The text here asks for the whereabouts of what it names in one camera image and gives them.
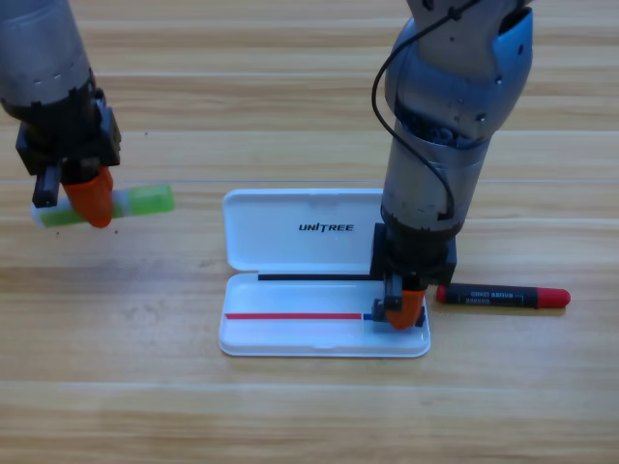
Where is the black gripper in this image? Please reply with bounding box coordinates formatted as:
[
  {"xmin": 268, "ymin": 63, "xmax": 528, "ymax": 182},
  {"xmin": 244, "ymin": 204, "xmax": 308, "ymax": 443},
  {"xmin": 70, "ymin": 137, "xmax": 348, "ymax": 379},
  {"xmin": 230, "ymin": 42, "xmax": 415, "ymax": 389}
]
[
  {"xmin": 14, "ymin": 72, "xmax": 122, "ymax": 229},
  {"xmin": 370, "ymin": 219, "xmax": 458, "ymax": 331}
]

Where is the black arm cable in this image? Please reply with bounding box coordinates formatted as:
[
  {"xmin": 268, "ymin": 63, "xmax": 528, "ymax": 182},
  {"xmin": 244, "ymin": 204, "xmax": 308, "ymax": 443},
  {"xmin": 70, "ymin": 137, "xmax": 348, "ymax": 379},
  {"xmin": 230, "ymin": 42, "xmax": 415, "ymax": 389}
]
[{"xmin": 370, "ymin": 0, "xmax": 489, "ymax": 221}]

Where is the green highlighter pen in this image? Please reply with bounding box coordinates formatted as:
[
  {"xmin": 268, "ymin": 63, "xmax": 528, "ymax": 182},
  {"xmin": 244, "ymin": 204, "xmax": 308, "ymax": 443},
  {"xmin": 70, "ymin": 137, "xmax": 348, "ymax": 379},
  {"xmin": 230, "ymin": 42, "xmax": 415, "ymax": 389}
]
[{"xmin": 29, "ymin": 183, "xmax": 175, "ymax": 229}]

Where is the white Unitree pencil case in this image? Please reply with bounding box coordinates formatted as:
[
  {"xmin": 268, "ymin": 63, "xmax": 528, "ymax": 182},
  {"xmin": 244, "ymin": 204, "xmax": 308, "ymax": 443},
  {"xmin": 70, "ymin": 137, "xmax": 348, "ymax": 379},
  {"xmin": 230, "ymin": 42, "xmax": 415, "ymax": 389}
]
[{"xmin": 218, "ymin": 188, "xmax": 431, "ymax": 359}]

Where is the red and black marker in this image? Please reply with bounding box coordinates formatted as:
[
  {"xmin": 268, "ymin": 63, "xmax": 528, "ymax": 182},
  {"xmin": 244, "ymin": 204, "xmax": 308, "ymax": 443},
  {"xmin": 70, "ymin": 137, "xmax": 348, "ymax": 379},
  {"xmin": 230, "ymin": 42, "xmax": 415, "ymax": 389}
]
[{"xmin": 435, "ymin": 282, "xmax": 572, "ymax": 310}]

